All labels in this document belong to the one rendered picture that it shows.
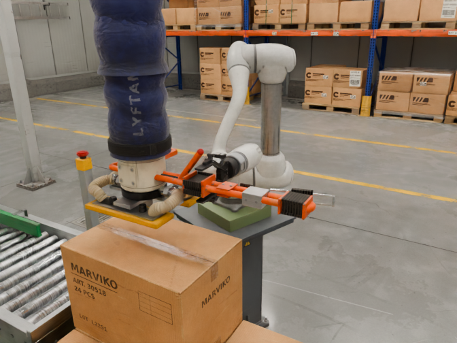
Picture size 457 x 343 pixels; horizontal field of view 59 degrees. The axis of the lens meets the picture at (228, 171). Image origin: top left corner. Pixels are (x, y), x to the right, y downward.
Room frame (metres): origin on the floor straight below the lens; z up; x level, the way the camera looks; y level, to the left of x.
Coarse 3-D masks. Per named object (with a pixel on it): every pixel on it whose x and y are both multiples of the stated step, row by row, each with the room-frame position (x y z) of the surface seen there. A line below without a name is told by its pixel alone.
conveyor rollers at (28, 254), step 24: (0, 240) 2.15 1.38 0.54; (24, 240) 2.18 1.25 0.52; (48, 240) 2.13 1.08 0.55; (0, 264) 1.88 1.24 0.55; (24, 264) 1.89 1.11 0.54; (48, 264) 1.91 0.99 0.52; (0, 288) 1.68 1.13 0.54; (24, 288) 1.69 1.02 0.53; (48, 288) 1.70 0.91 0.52; (24, 312) 1.49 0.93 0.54; (48, 312) 1.49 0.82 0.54
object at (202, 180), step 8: (184, 176) 1.27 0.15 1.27; (192, 176) 1.31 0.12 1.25; (200, 176) 1.30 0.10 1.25; (208, 176) 1.30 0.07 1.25; (184, 184) 1.25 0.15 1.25; (192, 184) 1.24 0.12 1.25; (200, 184) 1.23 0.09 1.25; (208, 184) 1.25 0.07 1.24; (184, 192) 1.25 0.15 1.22; (192, 192) 1.24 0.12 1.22; (200, 192) 1.23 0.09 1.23; (208, 192) 1.25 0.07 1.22
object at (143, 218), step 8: (96, 200) 1.40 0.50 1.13; (104, 200) 1.39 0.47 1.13; (112, 200) 1.35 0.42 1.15; (88, 208) 1.36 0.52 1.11; (96, 208) 1.34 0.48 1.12; (104, 208) 1.33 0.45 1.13; (112, 208) 1.32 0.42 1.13; (120, 208) 1.31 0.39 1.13; (136, 208) 1.31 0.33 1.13; (144, 208) 1.28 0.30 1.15; (120, 216) 1.28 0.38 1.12; (128, 216) 1.26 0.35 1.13; (136, 216) 1.26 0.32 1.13; (144, 216) 1.25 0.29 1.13; (152, 216) 1.25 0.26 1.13; (160, 216) 1.25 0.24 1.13; (168, 216) 1.26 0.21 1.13; (144, 224) 1.22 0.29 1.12; (152, 224) 1.21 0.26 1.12; (160, 224) 1.22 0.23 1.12
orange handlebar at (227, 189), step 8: (176, 152) 1.64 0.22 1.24; (112, 168) 1.44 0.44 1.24; (160, 176) 1.33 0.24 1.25; (176, 176) 1.34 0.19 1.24; (216, 184) 1.26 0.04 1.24; (224, 184) 1.23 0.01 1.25; (232, 184) 1.23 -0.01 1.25; (216, 192) 1.21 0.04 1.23; (224, 192) 1.20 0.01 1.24; (232, 192) 1.19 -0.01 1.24; (240, 192) 1.18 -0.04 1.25; (264, 200) 1.13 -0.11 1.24; (272, 200) 1.12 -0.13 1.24; (312, 208) 1.07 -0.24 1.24
